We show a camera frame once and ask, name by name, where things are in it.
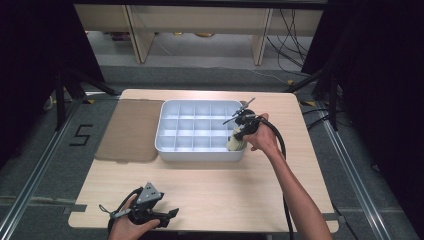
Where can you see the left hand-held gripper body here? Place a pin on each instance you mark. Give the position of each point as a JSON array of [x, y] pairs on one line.
[[148, 195]]

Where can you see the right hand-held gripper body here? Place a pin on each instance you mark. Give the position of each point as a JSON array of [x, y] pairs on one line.
[[248, 123]]

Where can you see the light green ankle sock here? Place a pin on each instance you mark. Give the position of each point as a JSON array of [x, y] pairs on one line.
[[235, 145]]

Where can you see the white divided storage box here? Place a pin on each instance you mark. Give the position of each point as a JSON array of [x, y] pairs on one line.
[[200, 153]]

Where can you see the person's right hand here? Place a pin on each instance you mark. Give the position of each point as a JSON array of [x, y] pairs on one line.
[[265, 138]]

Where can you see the person's left hand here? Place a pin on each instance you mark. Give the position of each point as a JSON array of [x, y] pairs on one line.
[[125, 228]]

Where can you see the grey tape strip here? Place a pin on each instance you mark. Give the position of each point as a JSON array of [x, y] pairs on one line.
[[335, 217], [76, 208]]

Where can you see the black metal stand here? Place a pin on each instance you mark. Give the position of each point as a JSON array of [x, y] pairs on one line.
[[60, 100], [333, 100]]

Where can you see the light wooden background desk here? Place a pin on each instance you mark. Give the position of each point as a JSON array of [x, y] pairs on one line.
[[143, 40]]

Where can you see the dark curtain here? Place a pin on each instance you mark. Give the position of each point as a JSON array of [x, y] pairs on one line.
[[26, 66], [383, 83]]

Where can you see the aluminium floor rail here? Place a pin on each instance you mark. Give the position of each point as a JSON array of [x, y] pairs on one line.
[[36, 173], [353, 173]]

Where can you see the black metal frame bar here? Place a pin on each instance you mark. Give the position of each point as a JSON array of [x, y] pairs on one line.
[[200, 2]]

